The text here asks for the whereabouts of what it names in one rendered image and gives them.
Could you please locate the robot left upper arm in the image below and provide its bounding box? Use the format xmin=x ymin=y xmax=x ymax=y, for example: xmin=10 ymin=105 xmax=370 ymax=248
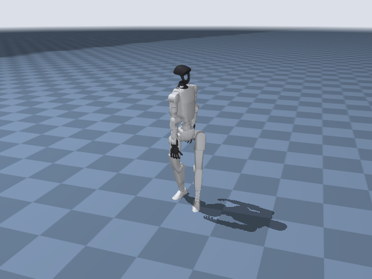
xmin=190 ymin=84 xmax=199 ymax=112

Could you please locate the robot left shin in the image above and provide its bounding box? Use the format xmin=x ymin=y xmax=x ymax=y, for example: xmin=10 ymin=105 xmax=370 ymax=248
xmin=194 ymin=165 xmax=203 ymax=202

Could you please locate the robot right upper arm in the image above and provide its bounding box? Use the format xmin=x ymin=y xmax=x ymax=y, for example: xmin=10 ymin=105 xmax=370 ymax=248
xmin=168 ymin=92 xmax=181 ymax=125

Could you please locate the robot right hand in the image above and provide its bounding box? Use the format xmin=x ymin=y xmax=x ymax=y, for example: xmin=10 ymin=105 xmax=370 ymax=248
xmin=170 ymin=140 xmax=182 ymax=159

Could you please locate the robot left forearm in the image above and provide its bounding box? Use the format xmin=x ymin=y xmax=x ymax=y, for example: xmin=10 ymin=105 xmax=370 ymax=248
xmin=191 ymin=112 xmax=198 ymax=126

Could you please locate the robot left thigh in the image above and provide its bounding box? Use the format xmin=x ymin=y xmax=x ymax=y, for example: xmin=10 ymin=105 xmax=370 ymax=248
xmin=194 ymin=130 xmax=206 ymax=173

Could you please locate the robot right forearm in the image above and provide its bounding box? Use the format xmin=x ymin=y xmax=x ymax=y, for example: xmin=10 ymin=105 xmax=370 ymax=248
xmin=170 ymin=118 xmax=178 ymax=145

